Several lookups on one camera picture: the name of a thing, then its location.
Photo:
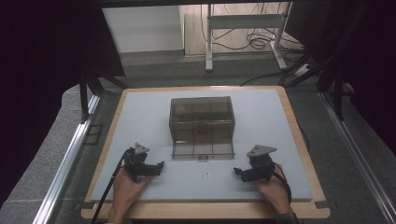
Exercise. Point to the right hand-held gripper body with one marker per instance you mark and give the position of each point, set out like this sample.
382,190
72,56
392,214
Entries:
261,166

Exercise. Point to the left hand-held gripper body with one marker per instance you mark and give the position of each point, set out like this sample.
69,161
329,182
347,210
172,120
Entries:
134,161

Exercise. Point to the person's left hand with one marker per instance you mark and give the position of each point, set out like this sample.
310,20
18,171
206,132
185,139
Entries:
126,189

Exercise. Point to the person's right hand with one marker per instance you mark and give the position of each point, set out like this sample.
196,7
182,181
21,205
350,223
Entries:
277,193

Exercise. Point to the small clear object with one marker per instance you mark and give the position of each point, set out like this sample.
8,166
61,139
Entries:
205,176

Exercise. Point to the light grey table mat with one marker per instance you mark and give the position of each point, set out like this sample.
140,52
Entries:
261,124

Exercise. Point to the smoky transparent plastic box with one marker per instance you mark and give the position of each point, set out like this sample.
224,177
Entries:
201,124

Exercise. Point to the black tape strip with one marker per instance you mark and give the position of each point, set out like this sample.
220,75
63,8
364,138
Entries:
322,204
84,205

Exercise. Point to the black metal stand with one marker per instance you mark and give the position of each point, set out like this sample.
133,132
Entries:
84,99
337,93

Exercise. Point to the dark curtain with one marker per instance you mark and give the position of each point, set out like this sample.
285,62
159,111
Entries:
364,46
46,62

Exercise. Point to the aluminium rail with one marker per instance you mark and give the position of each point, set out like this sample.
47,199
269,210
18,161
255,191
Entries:
361,158
67,161

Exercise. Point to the white metal desk frame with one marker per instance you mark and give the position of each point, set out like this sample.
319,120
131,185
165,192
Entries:
246,21

